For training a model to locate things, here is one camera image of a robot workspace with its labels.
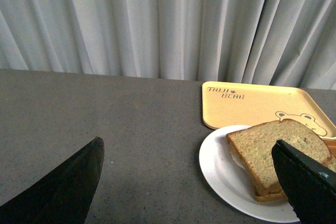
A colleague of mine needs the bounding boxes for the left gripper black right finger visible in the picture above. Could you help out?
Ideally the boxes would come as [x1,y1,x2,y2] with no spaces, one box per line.
[271,140,335,223]

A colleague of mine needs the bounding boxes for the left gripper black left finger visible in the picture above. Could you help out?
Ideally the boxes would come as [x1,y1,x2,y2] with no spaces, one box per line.
[1,137,104,223]

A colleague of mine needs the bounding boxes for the bread slice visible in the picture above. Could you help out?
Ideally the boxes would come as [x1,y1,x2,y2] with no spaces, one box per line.
[226,119,333,193]
[229,144,336,202]

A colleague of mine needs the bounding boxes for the white round plate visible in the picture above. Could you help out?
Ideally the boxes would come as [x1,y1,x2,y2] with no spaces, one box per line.
[198,125,299,223]

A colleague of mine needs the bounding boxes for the brown wooden tray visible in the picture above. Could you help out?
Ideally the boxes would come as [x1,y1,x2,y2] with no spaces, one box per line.
[324,140,336,156]

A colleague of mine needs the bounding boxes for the yellow bear tray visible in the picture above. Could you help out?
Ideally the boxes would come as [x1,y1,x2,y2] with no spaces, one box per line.
[202,81,335,141]

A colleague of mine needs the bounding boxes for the grey curtain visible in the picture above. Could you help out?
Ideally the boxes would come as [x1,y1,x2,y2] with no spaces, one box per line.
[1,0,335,90]

